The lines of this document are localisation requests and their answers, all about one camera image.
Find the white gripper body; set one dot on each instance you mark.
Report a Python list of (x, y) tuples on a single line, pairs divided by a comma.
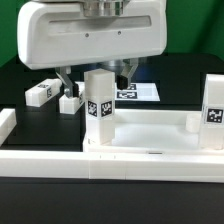
[(57, 33)]

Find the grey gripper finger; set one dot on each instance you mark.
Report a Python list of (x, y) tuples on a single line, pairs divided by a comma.
[(70, 87), (124, 79)]

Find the white desk top tray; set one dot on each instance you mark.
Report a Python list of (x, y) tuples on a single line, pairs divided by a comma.
[(152, 132)]

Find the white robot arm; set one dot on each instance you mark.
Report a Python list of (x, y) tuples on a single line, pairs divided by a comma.
[(103, 6)]

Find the marker tag sheet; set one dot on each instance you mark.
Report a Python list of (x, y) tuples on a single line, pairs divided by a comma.
[(136, 92)]

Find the white left fence block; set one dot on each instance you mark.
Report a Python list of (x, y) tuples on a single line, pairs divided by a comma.
[(7, 123)]

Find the white front fence bar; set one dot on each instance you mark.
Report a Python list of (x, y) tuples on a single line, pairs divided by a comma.
[(159, 167)]

